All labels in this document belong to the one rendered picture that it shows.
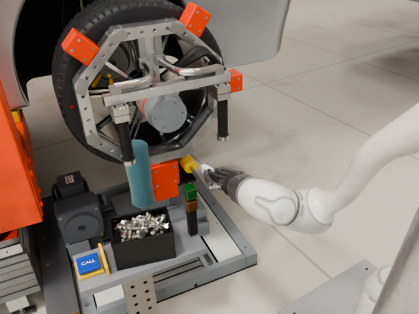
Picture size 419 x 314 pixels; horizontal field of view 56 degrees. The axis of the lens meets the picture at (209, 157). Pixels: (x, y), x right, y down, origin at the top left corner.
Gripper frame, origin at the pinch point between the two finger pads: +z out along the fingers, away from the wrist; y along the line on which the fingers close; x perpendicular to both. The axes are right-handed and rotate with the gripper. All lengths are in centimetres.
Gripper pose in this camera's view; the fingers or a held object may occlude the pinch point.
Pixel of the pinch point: (207, 170)
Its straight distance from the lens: 131.7
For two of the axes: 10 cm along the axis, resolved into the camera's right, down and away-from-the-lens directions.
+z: -4.6, -2.2, 8.6
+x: 1.6, 9.3, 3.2
